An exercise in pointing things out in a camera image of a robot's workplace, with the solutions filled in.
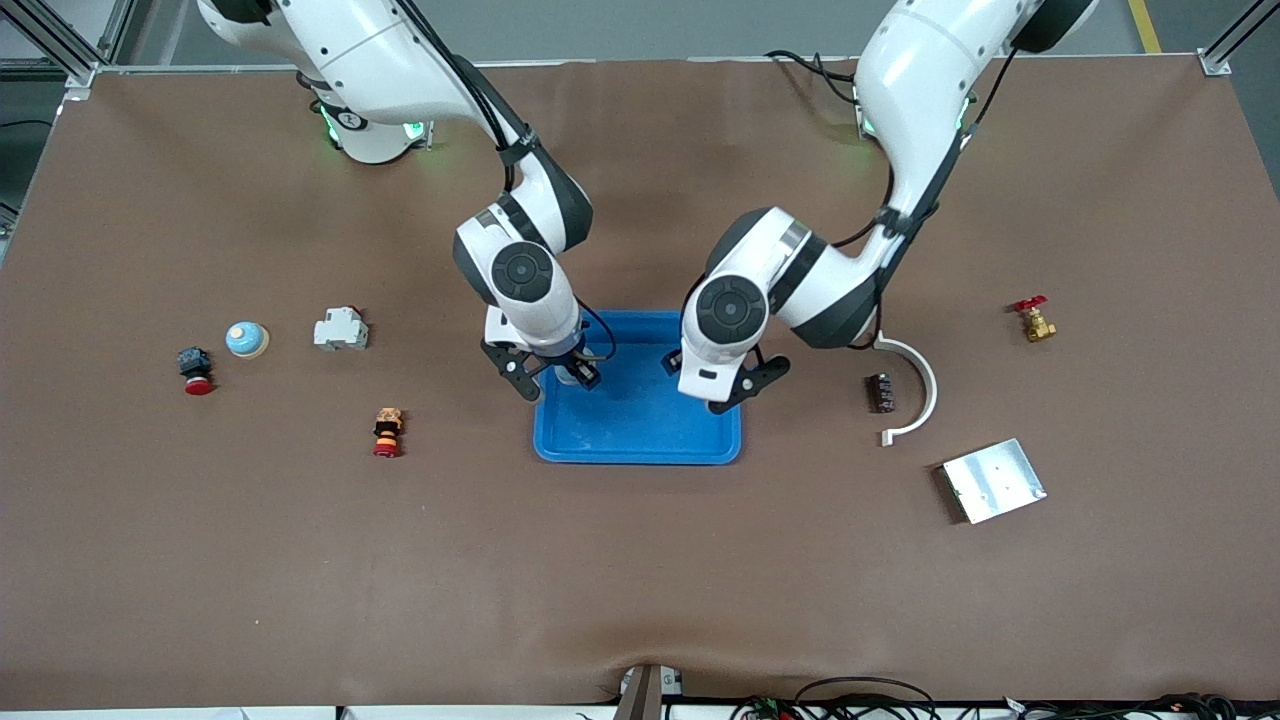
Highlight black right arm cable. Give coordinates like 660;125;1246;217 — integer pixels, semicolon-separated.
395;0;618;363

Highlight aluminium frame post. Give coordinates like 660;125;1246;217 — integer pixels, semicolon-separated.
1198;0;1280;76
0;0;131;101

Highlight red emergency stop orange body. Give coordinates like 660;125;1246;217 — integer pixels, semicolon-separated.
372;406;407;459

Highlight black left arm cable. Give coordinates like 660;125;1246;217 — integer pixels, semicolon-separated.
830;45;1021;351

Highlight blue plastic tray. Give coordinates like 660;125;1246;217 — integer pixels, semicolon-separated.
533;310;742;466

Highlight brown table mat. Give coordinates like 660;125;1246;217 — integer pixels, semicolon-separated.
0;55;1280;711

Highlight white curved plastic bracket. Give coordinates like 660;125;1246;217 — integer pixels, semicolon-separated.
875;335;940;448

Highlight white circuit breaker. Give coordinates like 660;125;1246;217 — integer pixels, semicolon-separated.
313;306;370;352

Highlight red push button black base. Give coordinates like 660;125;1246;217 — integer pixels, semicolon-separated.
177;346;215;397

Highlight metal table edge bracket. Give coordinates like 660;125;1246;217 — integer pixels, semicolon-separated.
615;663;686;720

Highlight black cable bundle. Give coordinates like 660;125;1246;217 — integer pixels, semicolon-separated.
730;676;1280;720

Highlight brass valve red handle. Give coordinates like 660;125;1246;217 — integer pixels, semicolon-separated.
1012;295;1058;344

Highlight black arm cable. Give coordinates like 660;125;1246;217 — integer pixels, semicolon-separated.
830;45;1021;351
395;0;618;363

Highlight aluminium plate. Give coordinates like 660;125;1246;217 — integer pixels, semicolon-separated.
940;438;1048;526

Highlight black base cable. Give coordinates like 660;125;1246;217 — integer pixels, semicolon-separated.
765;48;866;106

